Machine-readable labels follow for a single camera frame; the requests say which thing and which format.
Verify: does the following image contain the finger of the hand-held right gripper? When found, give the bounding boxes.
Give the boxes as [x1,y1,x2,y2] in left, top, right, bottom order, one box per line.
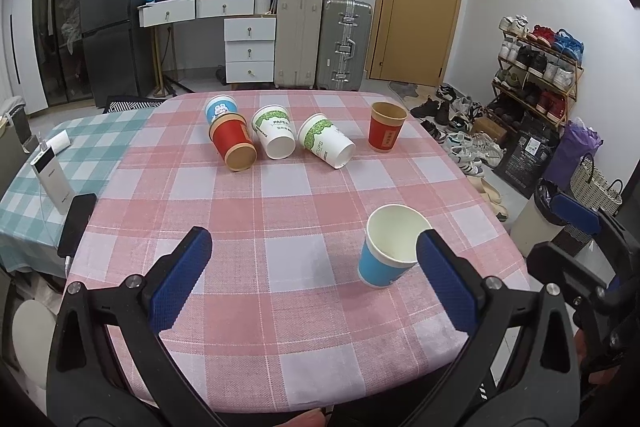
[526,241,626,325]
[550,193,640,270]

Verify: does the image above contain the black refrigerator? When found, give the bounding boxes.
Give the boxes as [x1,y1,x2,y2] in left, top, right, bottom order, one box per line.
[80,0,162,108]

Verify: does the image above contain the white round stool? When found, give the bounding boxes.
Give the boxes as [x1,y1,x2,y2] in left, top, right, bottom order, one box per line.
[9,297,62,389]

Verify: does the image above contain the white cup with green print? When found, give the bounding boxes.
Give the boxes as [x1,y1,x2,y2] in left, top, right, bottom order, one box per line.
[297,113,357,170]
[251,105,297,160]

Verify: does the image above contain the black shopping bag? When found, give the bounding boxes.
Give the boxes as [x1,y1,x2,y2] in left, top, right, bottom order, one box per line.
[494,113,562,200]

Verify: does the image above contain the wooden shoe rack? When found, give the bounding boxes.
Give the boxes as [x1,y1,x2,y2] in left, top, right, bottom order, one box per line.
[492,22,585,128]

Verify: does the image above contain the silver suitcase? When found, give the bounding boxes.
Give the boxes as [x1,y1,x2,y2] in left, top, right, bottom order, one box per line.
[316,0,374,92]

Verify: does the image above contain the pink checked tablecloth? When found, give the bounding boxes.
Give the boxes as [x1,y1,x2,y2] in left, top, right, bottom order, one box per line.
[65,89,528,415]

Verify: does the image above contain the white trash bin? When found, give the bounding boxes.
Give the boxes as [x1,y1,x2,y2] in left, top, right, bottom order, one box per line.
[509,179,601,259]

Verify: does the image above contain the white power bank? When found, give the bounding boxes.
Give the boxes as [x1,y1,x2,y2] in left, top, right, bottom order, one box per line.
[30,146,76,215]

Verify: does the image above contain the pile of shoes on floor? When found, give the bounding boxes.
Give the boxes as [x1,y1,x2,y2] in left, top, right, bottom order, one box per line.
[409,83,507,178]

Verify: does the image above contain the glass door cabinet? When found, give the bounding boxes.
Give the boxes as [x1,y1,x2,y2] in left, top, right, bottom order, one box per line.
[31,0,93,108]

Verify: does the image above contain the beige slippers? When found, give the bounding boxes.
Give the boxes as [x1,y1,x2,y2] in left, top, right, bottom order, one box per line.
[466,174,509,222]

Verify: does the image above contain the grey door mat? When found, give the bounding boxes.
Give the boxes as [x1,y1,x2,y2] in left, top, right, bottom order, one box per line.
[387,79,424,101]

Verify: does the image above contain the plain blue paper cup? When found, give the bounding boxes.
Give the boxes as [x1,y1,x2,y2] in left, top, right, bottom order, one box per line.
[357,204,434,290]

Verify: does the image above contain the grey bin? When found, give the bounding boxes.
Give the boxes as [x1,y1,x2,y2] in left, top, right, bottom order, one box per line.
[0,97,33,148]

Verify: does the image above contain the red paper cup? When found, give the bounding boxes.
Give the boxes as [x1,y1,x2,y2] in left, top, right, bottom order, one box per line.
[209,113,258,172]
[368,102,408,154]

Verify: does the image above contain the person's right hand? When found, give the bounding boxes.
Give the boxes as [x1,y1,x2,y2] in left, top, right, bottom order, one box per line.
[571,329,623,392]

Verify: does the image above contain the black smartphone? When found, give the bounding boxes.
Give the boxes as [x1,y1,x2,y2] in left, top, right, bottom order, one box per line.
[57,193,98,259]

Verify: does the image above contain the white dressing table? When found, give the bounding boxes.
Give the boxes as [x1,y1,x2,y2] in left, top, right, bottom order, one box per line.
[137,0,277,86]

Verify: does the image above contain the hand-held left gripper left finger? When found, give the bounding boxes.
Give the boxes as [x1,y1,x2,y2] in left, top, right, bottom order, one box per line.
[46,227,237,427]

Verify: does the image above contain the green checked tablecloth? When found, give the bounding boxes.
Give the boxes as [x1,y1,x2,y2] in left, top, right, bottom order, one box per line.
[0,107,166,279]

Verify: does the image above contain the small white box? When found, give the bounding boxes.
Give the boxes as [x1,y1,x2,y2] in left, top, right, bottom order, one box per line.
[45,130,71,155]

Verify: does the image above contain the purple plastic bag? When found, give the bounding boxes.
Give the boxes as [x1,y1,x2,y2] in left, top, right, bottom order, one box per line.
[543,117,604,190]

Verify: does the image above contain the beige suitcase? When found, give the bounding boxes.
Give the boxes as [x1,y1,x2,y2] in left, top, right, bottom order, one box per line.
[273,0,325,89]

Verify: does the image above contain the white charging cable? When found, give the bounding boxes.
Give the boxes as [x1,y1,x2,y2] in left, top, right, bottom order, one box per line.
[36,187,72,269]

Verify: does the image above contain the woven basket bag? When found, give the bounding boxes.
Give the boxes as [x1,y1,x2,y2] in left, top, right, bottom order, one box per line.
[569,153,625,217]

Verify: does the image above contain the striped floor rug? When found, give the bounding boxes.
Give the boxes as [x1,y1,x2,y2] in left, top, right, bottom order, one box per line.
[102,95,166,114]

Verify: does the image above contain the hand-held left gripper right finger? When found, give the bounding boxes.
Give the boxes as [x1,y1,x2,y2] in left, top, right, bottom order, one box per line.
[409,229,584,427]

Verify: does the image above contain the rows of shoes on rack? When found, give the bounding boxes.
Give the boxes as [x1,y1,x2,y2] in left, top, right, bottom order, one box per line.
[492,14,585,120]

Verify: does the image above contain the blue cup with rabbit print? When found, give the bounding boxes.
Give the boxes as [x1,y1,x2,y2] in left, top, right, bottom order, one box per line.
[205,94,240,126]

